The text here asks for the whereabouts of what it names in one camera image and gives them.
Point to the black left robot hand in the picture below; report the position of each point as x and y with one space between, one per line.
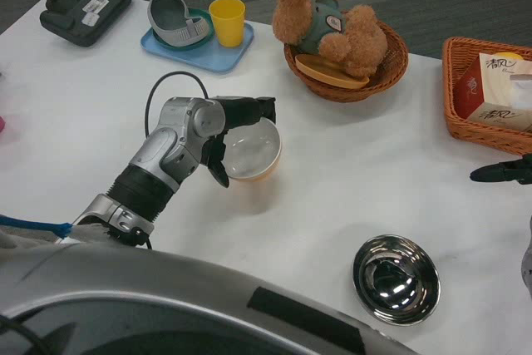
245 109

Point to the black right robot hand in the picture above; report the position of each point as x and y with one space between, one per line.
515 171

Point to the white and orange plastic bowl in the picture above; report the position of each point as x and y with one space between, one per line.
253 151

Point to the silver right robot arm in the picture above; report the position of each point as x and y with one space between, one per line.
528 255

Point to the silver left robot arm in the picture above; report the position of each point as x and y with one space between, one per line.
166 143

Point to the shiny steel bowl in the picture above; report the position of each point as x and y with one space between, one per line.
395 284

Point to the light blue plastic tray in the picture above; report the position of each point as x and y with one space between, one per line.
218 60

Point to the yellow plastic cup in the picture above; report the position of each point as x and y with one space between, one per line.
227 24

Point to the orange plastic plate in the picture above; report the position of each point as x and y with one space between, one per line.
324 72

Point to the red and beige tissue box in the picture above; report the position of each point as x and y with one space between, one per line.
474 93

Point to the rectangular wicker basket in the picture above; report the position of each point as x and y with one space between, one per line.
448 97

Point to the round wicker basket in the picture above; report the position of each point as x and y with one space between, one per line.
349 94

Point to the green plastic plate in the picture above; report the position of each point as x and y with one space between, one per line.
201 14

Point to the small yellow item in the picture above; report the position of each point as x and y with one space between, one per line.
511 57

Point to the grey rubber clog shoe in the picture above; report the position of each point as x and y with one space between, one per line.
168 16

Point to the black battery charger block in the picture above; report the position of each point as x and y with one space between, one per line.
66 28

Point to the white cloth strip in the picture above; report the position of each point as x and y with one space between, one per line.
89 232

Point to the silver robot chest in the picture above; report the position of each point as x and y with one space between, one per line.
124 288

